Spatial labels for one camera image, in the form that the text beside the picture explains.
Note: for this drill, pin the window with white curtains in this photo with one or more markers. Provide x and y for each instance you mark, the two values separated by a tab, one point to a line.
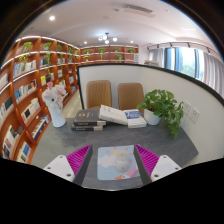
188	61

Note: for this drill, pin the ceiling lamp with round bulbs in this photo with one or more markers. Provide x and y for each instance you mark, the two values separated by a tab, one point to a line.
106	37

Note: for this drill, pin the tan upholstered chair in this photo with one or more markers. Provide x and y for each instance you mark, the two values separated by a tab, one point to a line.
99	93
130	95

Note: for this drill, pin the thick dark hardcover book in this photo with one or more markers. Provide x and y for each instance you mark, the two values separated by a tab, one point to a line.
87	116

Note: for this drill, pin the white wall sockets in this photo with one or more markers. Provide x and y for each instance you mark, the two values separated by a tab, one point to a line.
191	111

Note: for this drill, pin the recessed ceiling spotlights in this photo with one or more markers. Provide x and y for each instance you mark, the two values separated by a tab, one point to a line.
52	18

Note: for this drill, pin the ceiling air conditioner vent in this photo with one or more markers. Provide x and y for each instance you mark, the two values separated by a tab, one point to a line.
136	9

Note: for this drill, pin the orange wooden bookshelf unit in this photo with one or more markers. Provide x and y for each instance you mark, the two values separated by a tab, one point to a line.
20	100

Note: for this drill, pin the white partition with black trim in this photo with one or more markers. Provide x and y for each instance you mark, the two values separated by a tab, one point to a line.
113	71

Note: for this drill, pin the pink and white flowers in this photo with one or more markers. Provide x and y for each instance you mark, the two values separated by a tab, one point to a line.
55	95

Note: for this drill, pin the green plant in white pot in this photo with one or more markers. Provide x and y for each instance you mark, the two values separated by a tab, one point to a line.
160	103

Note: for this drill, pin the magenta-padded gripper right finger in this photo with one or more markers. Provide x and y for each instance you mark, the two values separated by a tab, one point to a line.
163	165

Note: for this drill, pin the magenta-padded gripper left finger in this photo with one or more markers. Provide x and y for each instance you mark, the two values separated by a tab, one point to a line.
60	165

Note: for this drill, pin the light blue cartoon mouse pad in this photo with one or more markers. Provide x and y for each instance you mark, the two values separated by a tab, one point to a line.
106	161

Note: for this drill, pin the blue and white book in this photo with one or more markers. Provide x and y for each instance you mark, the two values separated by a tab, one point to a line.
136	120

